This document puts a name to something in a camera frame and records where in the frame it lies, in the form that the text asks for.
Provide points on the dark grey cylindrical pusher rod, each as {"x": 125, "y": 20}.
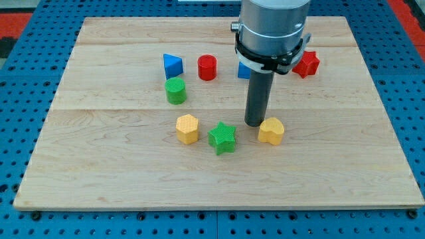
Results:
{"x": 259, "y": 87}

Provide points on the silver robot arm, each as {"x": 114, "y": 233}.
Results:
{"x": 269, "y": 40}

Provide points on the yellow hexagon block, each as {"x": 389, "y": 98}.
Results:
{"x": 187, "y": 129}

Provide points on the blue cube block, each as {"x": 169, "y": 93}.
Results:
{"x": 243, "y": 71}

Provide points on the yellow heart block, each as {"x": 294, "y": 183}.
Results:
{"x": 271, "y": 131}

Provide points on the red star block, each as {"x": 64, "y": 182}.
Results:
{"x": 308, "y": 64}

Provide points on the red cylinder block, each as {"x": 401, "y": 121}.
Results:
{"x": 207, "y": 67}

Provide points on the green star block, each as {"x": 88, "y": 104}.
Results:
{"x": 222, "y": 138}

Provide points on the green cylinder block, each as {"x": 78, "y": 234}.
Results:
{"x": 175, "y": 90}

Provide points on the blue triangle block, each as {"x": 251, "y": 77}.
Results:
{"x": 173, "y": 66}

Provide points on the wooden board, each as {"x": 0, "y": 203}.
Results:
{"x": 109, "y": 141}

